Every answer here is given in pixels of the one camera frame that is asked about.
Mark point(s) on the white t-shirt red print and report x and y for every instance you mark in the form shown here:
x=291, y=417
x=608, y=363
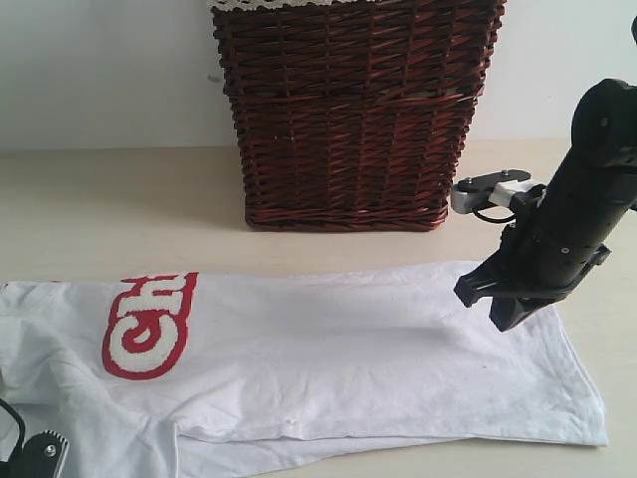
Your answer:
x=204, y=375

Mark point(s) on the dark red wicker basket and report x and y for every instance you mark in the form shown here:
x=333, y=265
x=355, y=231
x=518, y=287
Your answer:
x=352, y=117

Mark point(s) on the white tape camera mount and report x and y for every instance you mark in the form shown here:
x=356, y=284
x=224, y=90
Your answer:
x=504, y=191

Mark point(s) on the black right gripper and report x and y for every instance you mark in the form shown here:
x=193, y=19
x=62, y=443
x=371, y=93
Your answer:
x=581, y=206

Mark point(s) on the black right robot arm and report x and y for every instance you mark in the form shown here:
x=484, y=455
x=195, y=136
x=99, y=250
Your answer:
x=603, y=134

